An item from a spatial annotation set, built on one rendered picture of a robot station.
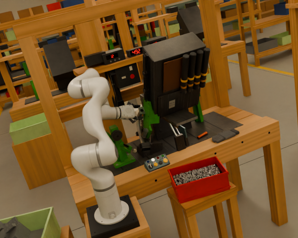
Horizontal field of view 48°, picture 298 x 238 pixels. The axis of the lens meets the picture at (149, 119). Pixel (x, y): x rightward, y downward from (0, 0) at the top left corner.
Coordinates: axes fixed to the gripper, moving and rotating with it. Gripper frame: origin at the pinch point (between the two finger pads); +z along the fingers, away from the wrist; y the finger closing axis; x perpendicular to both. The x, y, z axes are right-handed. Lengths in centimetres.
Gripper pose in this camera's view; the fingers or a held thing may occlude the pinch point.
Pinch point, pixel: (140, 112)
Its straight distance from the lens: 236.8
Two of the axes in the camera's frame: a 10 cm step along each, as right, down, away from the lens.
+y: -2.3, -8.6, 4.5
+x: -3.1, 5.1, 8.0
